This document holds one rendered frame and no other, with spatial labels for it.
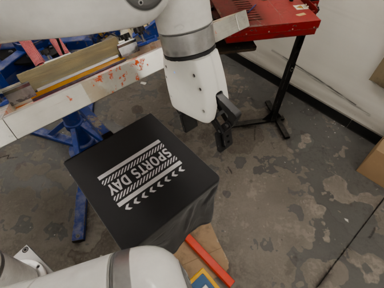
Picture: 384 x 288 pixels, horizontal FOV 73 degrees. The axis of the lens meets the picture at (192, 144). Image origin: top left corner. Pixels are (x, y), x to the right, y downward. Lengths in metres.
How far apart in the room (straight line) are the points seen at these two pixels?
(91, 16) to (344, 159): 2.48
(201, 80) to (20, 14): 0.21
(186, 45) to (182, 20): 0.03
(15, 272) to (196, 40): 0.58
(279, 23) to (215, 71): 1.37
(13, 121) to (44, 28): 0.25
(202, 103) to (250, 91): 2.57
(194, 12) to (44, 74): 0.80
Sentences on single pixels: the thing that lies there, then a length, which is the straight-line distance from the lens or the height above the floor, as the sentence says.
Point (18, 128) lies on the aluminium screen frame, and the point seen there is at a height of 1.54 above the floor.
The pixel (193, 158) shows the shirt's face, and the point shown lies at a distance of 1.09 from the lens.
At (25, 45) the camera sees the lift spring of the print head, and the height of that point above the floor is 1.17.
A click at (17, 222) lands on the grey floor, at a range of 2.35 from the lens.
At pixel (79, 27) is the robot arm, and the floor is 1.73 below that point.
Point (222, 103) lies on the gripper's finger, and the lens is 0.37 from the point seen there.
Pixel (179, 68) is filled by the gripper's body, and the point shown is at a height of 1.62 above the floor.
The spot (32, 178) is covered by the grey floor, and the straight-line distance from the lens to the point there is 2.51.
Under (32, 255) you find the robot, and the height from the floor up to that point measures 1.14.
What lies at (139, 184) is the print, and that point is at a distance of 1.04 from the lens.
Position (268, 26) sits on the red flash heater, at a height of 1.10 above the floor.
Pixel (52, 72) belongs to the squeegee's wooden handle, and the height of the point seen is 1.28.
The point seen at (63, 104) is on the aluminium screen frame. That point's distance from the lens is 0.48.
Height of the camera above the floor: 1.84
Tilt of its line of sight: 51 degrees down
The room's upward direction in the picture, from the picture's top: straight up
